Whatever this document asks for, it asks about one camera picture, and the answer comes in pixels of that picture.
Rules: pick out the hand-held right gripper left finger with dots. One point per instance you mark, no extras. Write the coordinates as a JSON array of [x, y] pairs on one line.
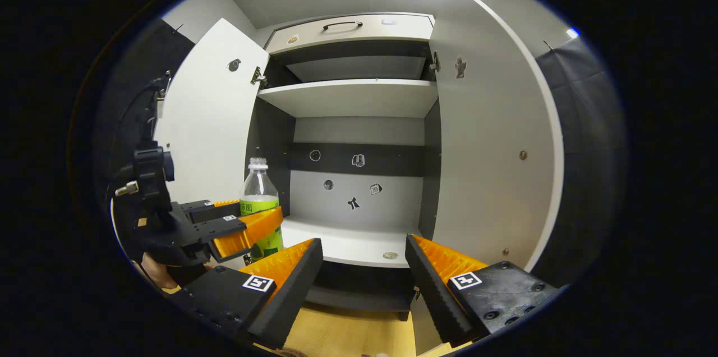
[[294, 298]]

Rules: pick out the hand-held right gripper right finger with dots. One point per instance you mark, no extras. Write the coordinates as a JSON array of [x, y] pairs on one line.
[[435, 301]]

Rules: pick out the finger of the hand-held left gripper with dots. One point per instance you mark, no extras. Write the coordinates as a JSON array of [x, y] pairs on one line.
[[207, 212], [224, 228]]

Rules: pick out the green label plastic bottle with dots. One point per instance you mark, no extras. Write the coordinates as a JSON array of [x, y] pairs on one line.
[[258, 186]]

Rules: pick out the round brown coaster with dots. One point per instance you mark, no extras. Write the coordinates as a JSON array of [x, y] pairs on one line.
[[289, 353]]

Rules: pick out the white cabinet door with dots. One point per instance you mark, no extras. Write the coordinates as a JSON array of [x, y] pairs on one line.
[[488, 149], [213, 121]]

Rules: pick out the white cabinet shelf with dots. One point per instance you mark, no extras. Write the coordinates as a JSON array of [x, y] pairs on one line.
[[353, 99]]

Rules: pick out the black backdrop cloth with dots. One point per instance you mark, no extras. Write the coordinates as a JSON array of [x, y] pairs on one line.
[[589, 121]]

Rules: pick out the small ceiling light panel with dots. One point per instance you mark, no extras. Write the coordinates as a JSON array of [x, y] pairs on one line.
[[572, 33]]

